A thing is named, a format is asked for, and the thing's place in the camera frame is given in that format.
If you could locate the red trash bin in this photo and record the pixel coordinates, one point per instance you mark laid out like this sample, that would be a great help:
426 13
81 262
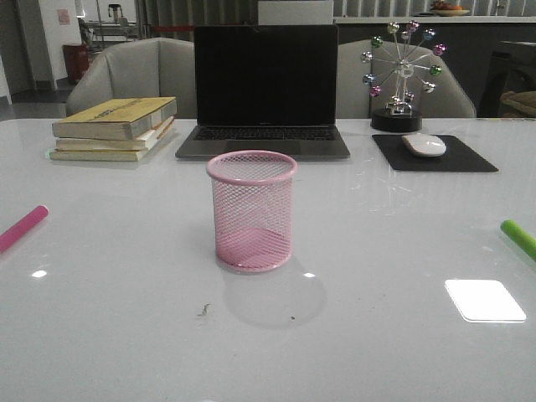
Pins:
76 61

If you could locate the pink marker pen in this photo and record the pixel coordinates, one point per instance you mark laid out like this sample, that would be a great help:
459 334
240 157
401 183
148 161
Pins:
14 233

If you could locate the black mouse pad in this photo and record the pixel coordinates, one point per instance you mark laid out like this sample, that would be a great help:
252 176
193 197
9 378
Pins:
458 158

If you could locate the grey laptop computer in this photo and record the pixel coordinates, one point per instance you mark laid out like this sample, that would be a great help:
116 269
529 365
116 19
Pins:
266 87

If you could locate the ferris wheel desk ornament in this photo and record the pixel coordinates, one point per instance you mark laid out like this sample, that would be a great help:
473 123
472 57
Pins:
398 113

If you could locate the left grey armchair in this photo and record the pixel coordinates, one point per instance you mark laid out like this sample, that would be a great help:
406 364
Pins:
144 68

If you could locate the bottom cream book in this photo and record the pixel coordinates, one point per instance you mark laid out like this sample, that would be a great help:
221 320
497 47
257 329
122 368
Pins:
100 156

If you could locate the white computer mouse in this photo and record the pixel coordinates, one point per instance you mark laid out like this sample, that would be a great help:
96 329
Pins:
424 145

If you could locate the right grey armchair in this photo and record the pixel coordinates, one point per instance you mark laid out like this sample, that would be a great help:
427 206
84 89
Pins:
448 100

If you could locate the middle white book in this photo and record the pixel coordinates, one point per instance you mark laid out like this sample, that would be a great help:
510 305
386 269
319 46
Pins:
143 142

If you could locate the fruit bowl on counter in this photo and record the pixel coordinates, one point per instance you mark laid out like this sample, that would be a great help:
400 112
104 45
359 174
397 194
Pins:
446 9

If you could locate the pink mesh pen holder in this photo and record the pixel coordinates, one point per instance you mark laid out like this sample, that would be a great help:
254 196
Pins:
252 193

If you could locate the green marker pen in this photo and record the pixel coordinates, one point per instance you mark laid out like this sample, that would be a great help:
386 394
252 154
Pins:
523 239

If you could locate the grey armchair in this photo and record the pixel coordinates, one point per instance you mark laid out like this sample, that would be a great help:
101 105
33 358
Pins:
144 68
448 100

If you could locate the top yellow book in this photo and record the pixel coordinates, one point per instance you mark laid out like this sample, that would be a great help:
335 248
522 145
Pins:
117 119

